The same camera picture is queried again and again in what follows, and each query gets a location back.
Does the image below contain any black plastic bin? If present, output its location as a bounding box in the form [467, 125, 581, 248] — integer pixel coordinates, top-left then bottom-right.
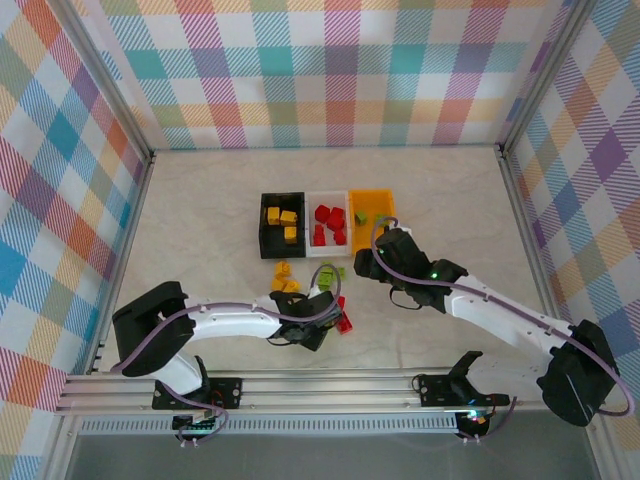
[259, 191, 307, 261]

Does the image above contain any orange plastic bin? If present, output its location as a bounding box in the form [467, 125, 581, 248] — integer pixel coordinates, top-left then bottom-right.
[348, 188, 396, 257]

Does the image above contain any white plastic bin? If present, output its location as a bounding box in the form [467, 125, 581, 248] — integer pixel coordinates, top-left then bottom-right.
[304, 190, 351, 258]

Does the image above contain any circuit board with green lights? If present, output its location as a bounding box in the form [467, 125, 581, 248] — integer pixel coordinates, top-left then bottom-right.
[172, 412, 219, 436]

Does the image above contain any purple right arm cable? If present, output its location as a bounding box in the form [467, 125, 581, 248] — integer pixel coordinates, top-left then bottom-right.
[372, 213, 630, 419]

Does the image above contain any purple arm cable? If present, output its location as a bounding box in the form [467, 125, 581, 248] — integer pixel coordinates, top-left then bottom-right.
[372, 213, 630, 419]
[109, 264, 349, 374]

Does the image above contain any aluminium mounting rail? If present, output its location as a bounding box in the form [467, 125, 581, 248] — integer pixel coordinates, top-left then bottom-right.
[54, 368, 551, 416]

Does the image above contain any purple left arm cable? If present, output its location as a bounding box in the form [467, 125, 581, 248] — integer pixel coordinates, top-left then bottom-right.
[109, 264, 349, 374]

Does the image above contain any slotted grey cable duct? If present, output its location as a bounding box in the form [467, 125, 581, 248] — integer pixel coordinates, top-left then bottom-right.
[79, 418, 461, 436]

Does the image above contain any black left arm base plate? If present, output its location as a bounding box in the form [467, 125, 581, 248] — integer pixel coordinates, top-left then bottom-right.
[152, 377, 245, 412]

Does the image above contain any aluminium table side rail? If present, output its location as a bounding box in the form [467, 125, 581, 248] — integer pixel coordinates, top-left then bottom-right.
[497, 144, 621, 480]
[84, 149, 157, 376]

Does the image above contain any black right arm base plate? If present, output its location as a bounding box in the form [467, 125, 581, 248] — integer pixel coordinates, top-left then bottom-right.
[417, 372, 512, 409]

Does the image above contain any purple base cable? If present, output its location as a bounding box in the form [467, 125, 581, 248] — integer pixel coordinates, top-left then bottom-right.
[462, 394, 521, 444]
[167, 389, 231, 447]

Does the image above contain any aluminium frame post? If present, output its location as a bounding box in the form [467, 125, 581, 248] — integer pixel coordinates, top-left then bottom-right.
[47, 0, 156, 166]
[497, 0, 601, 159]

